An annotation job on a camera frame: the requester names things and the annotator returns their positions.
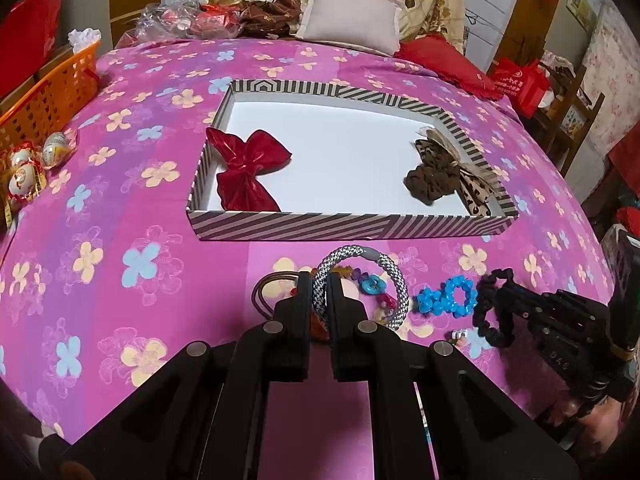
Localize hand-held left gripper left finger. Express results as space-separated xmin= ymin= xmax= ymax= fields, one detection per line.
xmin=40 ymin=271 xmax=314 ymax=480

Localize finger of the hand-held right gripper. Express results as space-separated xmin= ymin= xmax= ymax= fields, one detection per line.
xmin=500 ymin=306 xmax=547 ymax=343
xmin=492 ymin=282 xmax=557 ymax=312

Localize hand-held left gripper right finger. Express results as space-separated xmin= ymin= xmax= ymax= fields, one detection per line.
xmin=327 ymin=273 xmax=591 ymax=480

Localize black scrunchie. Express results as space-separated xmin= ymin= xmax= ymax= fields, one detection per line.
xmin=472 ymin=268 xmax=516 ymax=348

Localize colourful charm hair tie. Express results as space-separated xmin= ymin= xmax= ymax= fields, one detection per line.
xmin=310 ymin=267 xmax=396 ymax=343

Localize thin brown hair elastics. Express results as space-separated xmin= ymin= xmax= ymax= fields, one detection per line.
xmin=251 ymin=271 xmax=301 ymax=318

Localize grey white braided hair tie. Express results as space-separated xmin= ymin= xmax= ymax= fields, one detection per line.
xmin=312 ymin=245 xmax=410 ymax=333

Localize blue flower bead hair tie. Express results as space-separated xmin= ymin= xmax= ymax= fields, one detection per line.
xmin=416 ymin=276 xmax=479 ymax=317

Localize striped cardboard box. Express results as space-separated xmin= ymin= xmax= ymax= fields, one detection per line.
xmin=186 ymin=79 xmax=519 ymax=241

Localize leopard print bow clip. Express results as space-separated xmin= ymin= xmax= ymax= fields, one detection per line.
xmin=412 ymin=127 xmax=501 ymax=218

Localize brown scrunchie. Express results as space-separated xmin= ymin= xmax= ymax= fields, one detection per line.
xmin=404 ymin=152 xmax=463 ymax=207

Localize red satin bow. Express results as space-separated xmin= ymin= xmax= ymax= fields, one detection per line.
xmin=205 ymin=127 xmax=292 ymax=212

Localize wooden chair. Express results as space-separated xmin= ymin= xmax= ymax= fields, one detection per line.
xmin=530 ymin=50 xmax=606 ymax=161

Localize red shopping bag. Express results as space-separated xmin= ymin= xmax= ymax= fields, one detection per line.
xmin=487 ymin=57 xmax=551 ymax=120

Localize red frilled cushion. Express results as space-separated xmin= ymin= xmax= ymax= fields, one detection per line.
xmin=392 ymin=34 xmax=503 ymax=102

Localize floral curtain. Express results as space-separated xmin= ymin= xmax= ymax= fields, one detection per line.
xmin=582 ymin=2 xmax=640 ymax=146

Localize foil wrapped egg ornament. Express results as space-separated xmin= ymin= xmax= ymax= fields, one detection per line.
xmin=7 ymin=165 xmax=43 ymax=208
xmin=41 ymin=131 xmax=76 ymax=168
xmin=10 ymin=142 xmax=38 ymax=168

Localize beige pillow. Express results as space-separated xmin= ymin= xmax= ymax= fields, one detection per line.
xmin=295 ymin=0 xmax=408 ymax=57

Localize clear plastic bag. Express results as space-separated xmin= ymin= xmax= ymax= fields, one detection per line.
xmin=135 ymin=0 xmax=246 ymax=43

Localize orange plastic basket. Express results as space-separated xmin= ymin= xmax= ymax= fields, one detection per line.
xmin=0 ymin=40 xmax=101 ymax=153

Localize white crumpled tissue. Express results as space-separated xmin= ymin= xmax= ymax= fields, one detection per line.
xmin=67 ymin=28 xmax=102 ymax=54

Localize red paper bag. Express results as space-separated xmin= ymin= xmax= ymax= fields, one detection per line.
xmin=0 ymin=0 xmax=66 ymax=98

